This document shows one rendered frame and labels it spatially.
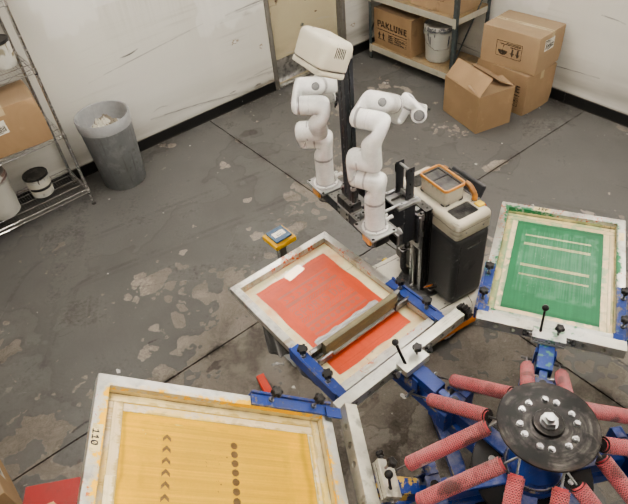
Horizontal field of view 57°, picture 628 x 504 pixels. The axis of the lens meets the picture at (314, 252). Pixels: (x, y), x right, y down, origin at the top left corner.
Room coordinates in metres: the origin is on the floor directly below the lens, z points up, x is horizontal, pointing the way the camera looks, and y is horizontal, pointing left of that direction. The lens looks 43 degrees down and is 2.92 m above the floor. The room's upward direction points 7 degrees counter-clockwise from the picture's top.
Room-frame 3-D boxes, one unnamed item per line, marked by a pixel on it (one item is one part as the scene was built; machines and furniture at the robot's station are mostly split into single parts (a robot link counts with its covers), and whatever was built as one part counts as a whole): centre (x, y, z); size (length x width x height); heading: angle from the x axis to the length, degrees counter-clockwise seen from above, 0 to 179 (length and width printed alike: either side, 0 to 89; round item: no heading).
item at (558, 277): (1.67, -1.03, 1.05); 1.08 x 0.61 x 0.23; 154
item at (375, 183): (2.04, -0.29, 1.37); 0.13 x 0.10 x 0.16; 57
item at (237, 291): (1.72, -0.05, 0.97); 0.79 x 0.58 x 0.04; 34
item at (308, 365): (1.37, 0.05, 0.98); 0.30 x 0.05 x 0.07; 34
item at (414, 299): (1.68, -0.41, 0.98); 0.30 x 0.05 x 0.07; 34
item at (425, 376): (1.26, -0.36, 1.02); 0.17 x 0.06 x 0.05; 34
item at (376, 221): (2.04, -0.31, 1.21); 0.16 x 0.13 x 0.15; 116
